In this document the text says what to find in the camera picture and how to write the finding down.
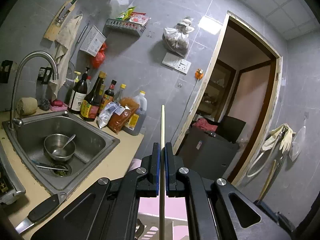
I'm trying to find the wooden cutting board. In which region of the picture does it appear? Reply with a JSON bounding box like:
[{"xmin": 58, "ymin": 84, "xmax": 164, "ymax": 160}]
[{"xmin": 44, "ymin": 0, "xmax": 92, "ymax": 42}]

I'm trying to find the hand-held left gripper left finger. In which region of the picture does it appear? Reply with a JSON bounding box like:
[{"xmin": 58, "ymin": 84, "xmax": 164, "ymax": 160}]
[{"xmin": 30, "ymin": 142, "xmax": 160, "ymax": 240}]

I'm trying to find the wooden storage shelf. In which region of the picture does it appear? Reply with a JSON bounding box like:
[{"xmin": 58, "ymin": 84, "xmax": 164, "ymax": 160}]
[{"xmin": 197, "ymin": 60, "xmax": 237, "ymax": 120}]

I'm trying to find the steel wool scrubber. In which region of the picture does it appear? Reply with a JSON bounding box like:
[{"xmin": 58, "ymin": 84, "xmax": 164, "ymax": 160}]
[{"xmin": 39, "ymin": 98, "xmax": 51, "ymax": 111}]

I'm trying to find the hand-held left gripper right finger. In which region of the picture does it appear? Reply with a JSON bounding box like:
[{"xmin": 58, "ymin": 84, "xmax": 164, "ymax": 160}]
[{"xmin": 164, "ymin": 142, "xmax": 292, "ymax": 240}]

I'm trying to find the grey wall shelf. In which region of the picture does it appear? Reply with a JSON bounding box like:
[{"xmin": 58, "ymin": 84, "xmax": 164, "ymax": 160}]
[{"xmin": 104, "ymin": 18, "xmax": 147, "ymax": 37}]

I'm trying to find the metal skimmer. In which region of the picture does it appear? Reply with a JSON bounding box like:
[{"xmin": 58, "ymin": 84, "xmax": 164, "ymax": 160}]
[{"xmin": 65, "ymin": 24, "xmax": 90, "ymax": 88}]

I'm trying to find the red snack packet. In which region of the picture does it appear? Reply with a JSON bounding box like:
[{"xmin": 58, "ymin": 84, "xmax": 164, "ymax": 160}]
[{"xmin": 129, "ymin": 12, "xmax": 152, "ymax": 26}]

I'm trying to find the induction cooker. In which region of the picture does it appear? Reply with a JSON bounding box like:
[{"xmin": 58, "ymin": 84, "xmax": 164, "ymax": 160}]
[{"xmin": 0, "ymin": 142, "xmax": 27, "ymax": 204}]

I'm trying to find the beige loofah sponge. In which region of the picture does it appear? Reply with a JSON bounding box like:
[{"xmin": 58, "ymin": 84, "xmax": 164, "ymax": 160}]
[{"xmin": 16, "ymin": 97, "xmax": 38, "ymax": 116}]

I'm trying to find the white blue packet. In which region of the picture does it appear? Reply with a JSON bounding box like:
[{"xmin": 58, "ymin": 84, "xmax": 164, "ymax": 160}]
[{"xmin": 97, "ymin": 102, "xmax": 126, "ymax": 129}]

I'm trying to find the pink soap dish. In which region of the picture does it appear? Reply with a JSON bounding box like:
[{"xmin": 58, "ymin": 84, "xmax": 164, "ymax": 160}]
[{"xmin": 49, "ymin": 99, "xmax": 69, "ymax": 112}]

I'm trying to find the green yellow snack packet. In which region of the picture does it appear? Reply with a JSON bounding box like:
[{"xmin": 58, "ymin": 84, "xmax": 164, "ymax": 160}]
[{"xmin": 116, "ymin": 6, "xmax": 137, "ymax": 21}]

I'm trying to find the sink drain strainer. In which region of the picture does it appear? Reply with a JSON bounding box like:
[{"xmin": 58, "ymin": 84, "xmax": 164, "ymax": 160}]
[{"xmin": 50, "ymin": 165, "xmax": 72, "ymax": 178}]

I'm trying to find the wooden chopstick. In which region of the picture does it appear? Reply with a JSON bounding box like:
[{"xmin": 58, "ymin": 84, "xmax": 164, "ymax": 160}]
[{"xmin": 159, "ymin": 105, "xmax": 166, "ymax": 240}]

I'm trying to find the cream rubber glove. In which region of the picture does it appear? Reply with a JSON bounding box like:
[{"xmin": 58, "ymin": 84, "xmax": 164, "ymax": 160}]
[
  {"xmin": 262, "ymin": 124, "xmax": 286, "ymax": 148},
  {"xmin": 279, "ymin": 127, "xmax": 296, "ymax": 152}
]

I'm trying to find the stainless steel sink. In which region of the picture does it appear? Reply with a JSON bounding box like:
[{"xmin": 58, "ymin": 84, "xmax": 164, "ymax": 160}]
[{"xmin": 2, "ymin": 111, "xmax": 121, "ymax": 197}]

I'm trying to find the dark grey cabinet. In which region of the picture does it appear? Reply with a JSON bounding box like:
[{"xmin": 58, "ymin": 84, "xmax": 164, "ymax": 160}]
[{"xmin": 178, "ymin": 126, "xmax": 239, "ymax": 181}]

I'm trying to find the metal spoon in bowl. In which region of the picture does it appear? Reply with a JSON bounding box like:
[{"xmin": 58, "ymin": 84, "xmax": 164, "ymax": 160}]
[{"xmin": 52, "ymin": 134, "xmax": 76, "ymax": 156}]

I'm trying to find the red cloth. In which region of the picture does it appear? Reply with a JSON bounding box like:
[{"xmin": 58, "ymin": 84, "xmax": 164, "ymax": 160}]
[{"xmin": 194, "ymin": 118, "xmax": 218, "ymax": 133}]

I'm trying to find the red plastic bag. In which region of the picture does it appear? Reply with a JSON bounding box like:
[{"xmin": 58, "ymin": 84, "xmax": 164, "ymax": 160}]
[{"xmin": 90, "ymin": 42, "xmax": 108, "ymax": 69}]

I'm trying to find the metal bowl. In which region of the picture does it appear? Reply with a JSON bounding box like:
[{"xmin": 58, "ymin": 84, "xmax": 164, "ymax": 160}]
[{"xmin": 44, "ymin": 134, "xmax": 76, "ymax": 162}]

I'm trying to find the orange powder bag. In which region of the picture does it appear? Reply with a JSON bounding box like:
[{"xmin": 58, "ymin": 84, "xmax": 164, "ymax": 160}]
[{"xmin": 108, "ymin": 97, "xmax": 140, "ymax": 134}]

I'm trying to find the clear bottle yellow cap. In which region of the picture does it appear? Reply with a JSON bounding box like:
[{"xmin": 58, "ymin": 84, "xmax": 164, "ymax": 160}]
[{"xmin": 114, "ymin": 84, "xmax": 127, "ymax": 105}]

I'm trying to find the hanging clear plastic bag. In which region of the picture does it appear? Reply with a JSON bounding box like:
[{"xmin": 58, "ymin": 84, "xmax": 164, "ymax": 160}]
[{"xmin": 162, "ymin": 16, "xmax": 196, "ymax": 57}]

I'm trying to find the white wall socket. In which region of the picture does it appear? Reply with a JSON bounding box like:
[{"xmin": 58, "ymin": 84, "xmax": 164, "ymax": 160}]
[{"xmin": 175, "ymin": 59, "xmax": 192, "ymax": 75}]

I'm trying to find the black handled kitchen knife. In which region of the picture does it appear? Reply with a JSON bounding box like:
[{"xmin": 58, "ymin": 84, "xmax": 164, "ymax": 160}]
[{"xmin": 15, "ymin": 194, "xmax": 61, "ymax": 234}]

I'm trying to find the dark bottle white label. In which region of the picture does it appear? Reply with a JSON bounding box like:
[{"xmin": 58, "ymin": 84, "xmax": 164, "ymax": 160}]
[{"xmin": 68, "ymin": 67, "xmax": 89, "ymax": 114}]

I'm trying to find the dark oil jug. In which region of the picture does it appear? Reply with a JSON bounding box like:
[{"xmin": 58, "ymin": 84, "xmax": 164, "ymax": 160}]
[{"xmin": 122, "ymin": 91, "xmax": 148, "ymax": 136}]

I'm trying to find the small dark sauce bottle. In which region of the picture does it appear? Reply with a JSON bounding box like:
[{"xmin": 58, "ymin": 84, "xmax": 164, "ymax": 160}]
[{"xmin": 99, "ymin": 80, "xmax": 117, "ymax": 111}]

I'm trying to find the stained hanging towel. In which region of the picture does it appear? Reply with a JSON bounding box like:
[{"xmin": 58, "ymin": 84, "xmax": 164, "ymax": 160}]
[{"xmin": 47, "ymin": 14, "xmax": 84, "ymax": 101}]

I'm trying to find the white perforated box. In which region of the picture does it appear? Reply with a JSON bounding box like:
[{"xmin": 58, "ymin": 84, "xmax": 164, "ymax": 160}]
[{"xmin": 79, "ymin": 25, "xmax": 107, "ymax": 57}]

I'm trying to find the metal faucet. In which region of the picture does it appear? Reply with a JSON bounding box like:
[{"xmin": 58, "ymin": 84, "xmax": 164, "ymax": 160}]
[{"xmin": 9, "ymin": 51, "xmax": 59, "ymax": 131}]

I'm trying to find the wooden door frame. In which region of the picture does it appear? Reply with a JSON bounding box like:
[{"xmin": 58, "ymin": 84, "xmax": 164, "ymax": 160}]
[{"xmin": 172, "ymin": 10, "xmax": 283, "ymax": 187}]

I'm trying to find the wooden stick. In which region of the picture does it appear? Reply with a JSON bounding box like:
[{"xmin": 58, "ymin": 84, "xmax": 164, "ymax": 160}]
[{"xmin": 257, "ymin": 159, "xmax": 276, "ymax": 202}]

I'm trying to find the white plastic utensil holder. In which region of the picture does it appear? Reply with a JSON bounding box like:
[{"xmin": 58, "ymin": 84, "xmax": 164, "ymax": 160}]
[{"xmin": 136, "ymin": 212, "xmax": 189, "ymax": 240}]

